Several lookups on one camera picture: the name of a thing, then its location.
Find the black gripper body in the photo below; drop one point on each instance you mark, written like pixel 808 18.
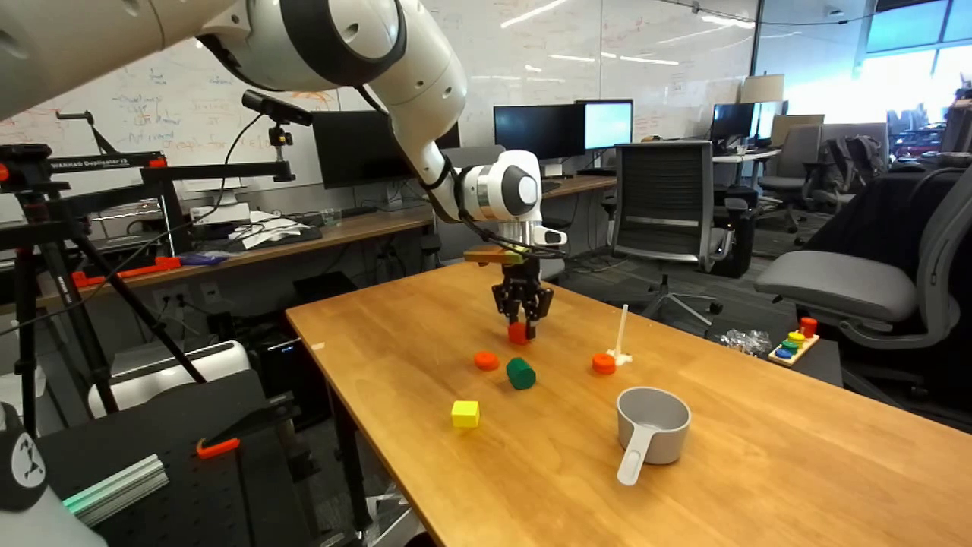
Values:
pixel 524 275

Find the red-orange cube block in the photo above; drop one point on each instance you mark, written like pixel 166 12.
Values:
pixel 517 331

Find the green cylinder block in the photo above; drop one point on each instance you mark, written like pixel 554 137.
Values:
pixel 520 374

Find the yellow cube block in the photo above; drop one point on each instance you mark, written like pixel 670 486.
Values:
pixel 467 414

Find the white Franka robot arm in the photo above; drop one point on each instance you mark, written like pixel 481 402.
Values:
pixel 335 39

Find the grey measuring cup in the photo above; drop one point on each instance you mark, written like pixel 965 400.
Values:
pixel 653 427

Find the orange disc block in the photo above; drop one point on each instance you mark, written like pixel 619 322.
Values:
pixel 487 360

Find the white peg stand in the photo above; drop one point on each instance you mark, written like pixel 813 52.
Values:
pixel 620 357

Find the dark computer monitor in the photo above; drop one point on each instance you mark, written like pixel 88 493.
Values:
pixel 535 128

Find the black mesh office chair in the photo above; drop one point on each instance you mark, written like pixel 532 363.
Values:
pixel 668 197

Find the lit computer monitor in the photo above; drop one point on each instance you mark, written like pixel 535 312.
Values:
pixel 610 122

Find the clear plastic bag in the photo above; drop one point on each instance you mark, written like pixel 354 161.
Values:
pixel 746 339

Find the large dark monitor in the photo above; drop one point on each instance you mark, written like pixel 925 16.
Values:
pixel 354 147

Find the white papers pile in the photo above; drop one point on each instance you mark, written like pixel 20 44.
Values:
pixel 259 232

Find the small distant monitor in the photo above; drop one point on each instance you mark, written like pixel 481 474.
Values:
pixel 731 122

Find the black low table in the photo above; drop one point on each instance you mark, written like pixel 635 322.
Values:
pixel 826 368

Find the orange clip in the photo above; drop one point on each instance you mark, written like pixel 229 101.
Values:
pixel 216 447

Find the grey office chair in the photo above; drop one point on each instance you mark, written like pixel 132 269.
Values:
pixel 870 284

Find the white rounded machine housing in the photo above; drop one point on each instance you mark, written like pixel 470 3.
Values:
pixel 167 377

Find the red bar clamp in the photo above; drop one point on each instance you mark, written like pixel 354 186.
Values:
pixel 126 272

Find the black equipment case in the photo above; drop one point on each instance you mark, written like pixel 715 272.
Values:
pixel 173 495

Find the pale green metal bar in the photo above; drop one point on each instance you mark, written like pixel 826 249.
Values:
pixel 111 486

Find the black cap white logo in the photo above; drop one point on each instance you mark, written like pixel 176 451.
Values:
pixel 20 471

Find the long wooden wall desk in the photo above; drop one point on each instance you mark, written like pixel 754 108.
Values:
pixel 323 234

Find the black stereo camera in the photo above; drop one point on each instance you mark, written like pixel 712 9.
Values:
pixel 275 108

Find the black camera tripod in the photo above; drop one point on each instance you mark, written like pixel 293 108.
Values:
pixel 61 230

